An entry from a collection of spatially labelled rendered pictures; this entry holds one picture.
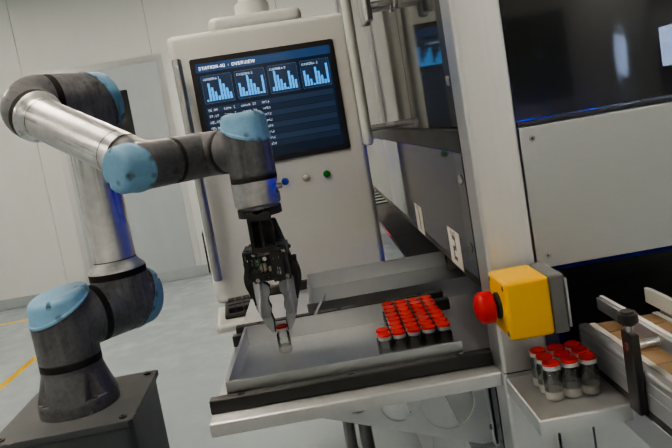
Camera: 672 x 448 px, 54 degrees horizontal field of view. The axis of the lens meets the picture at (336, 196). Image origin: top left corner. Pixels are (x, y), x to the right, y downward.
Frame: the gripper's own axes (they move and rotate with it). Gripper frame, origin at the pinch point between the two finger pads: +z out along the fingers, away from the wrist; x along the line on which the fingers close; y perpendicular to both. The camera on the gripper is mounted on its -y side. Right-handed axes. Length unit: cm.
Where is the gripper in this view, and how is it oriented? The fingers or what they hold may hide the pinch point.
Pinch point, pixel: (281, 321)
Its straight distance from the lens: 114.0
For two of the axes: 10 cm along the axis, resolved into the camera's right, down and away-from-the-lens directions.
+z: 1.6, 9.8, 1.1
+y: 0.4, 1.0, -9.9
